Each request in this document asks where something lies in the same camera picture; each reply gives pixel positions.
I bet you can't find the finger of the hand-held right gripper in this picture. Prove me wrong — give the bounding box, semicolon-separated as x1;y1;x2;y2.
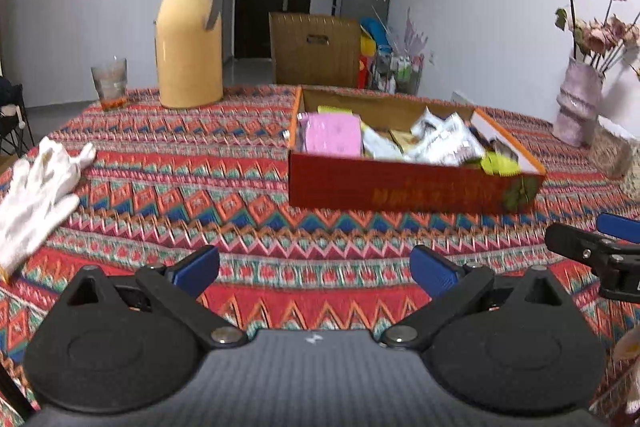
544;222;623;269
596;213;640;239

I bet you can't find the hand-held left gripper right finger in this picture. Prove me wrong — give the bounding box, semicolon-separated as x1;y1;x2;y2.
380;244;576;350

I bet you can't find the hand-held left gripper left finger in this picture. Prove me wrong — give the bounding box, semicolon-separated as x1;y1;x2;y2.
62;246;251;350

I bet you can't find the orange cardboard box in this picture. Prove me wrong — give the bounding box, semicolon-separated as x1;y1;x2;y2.
287;86;547;215

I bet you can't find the bright green snack packet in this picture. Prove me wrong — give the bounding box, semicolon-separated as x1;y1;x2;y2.
479;153;522;178

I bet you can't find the white brown snack packet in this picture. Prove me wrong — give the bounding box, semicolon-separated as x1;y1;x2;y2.
411;107;453;142
425;113;487;166

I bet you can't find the small gold snack packet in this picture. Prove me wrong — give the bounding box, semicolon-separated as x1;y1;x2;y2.
389;129;418;154

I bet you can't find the pink snack packet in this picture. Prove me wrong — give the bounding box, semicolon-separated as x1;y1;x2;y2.
302;113;363;158

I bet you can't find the person's right forearm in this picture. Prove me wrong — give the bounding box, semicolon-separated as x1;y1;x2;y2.
612;324;640;427

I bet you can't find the clear jar of seeds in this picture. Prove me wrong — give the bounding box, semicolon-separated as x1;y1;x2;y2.
589;116;635;180

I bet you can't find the white cotton glove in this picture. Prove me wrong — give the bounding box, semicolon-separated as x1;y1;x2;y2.
37;137;97;188
0;159;81;278

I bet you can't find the bunch of dried pink roses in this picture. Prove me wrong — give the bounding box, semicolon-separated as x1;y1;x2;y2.
546;0;640;80

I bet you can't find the clear drinking glass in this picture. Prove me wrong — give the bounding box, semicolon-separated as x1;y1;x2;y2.
91;58;128;112

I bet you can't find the yellow thermos jug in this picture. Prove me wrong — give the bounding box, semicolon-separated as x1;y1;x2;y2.
154;0;225;110

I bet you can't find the red gift box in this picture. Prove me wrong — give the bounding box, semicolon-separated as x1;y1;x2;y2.
357;52;373;88

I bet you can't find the wooden chair back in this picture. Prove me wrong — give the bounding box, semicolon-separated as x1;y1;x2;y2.
268;12;362;88

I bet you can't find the blue plastic item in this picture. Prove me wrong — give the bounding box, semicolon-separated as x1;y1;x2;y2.
361;18;391;45

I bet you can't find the black folding chair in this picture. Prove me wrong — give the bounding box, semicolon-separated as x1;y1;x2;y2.
0;77;36;158

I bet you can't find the wire rack trolley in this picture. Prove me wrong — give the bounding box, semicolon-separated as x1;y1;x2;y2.
370;52;423;96

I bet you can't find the purple wall decal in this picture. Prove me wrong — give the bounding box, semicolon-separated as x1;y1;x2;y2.
395;9;430;58

